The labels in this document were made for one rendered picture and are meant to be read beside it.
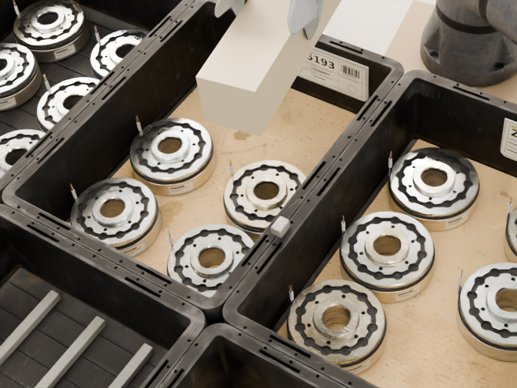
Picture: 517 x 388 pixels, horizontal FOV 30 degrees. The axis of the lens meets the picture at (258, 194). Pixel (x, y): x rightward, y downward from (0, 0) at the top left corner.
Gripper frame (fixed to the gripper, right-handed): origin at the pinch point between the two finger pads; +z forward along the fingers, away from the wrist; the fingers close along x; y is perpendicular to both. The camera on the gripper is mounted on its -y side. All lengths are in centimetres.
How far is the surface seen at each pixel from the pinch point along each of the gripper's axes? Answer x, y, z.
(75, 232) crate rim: -15.2, 21.9, 15.7
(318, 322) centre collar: 11.1, 19.4, 22.0
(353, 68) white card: 2.6, -13.1, 18.0
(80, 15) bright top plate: -39.3, -15.6, 22.6
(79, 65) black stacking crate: -36.7, -9.5, 26.0
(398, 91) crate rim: 9.7, -9.0, 15.8
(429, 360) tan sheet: 22.5, 17.4, 25.7
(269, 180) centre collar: -1.5, 3.5, 22.2
